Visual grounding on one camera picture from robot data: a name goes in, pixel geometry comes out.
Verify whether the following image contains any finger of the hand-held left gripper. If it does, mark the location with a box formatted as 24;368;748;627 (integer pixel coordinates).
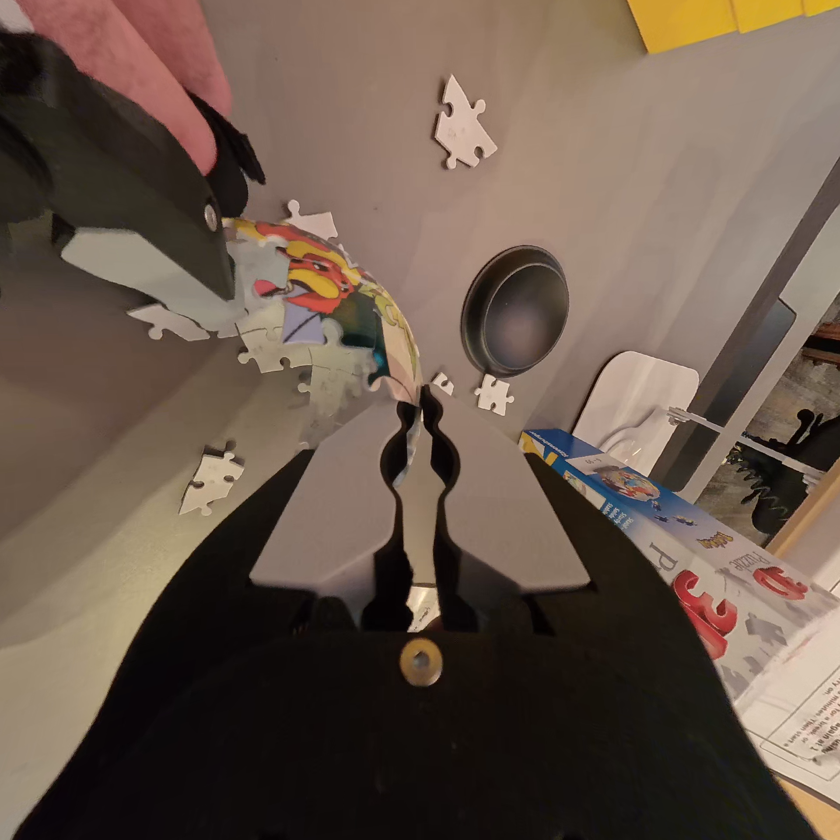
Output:
51;217;238;321

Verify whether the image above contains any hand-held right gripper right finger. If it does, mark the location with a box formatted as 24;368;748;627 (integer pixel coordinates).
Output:
420;386;593;632

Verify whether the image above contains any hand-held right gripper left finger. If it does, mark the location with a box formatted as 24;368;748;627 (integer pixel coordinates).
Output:
249;397;422;632

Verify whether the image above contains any assembled white puzzle section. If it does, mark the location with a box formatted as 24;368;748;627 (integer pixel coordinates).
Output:
220;199;425;460

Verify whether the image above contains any blue puzzle box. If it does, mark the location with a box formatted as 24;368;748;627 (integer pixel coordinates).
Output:
518;428;840;723

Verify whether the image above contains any person's left hand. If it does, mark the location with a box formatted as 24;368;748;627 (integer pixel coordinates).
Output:
16;0;235;177

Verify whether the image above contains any white plastic tray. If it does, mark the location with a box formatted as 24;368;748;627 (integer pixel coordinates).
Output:
572;351;700;476

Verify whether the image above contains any black round bowl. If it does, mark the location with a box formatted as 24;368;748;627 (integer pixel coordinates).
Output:
461;245;571;379

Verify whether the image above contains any thin white rod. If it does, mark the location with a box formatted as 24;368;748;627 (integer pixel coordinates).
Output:
666;406;829;475

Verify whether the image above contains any dinosaur silhouette picture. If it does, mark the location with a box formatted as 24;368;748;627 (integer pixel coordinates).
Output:
696;315;840;547

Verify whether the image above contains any dark grey flat panel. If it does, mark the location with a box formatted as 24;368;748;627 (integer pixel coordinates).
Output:
666;154;840;493

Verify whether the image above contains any printed paper sheet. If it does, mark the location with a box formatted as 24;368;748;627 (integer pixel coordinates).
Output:
735;630;840;765

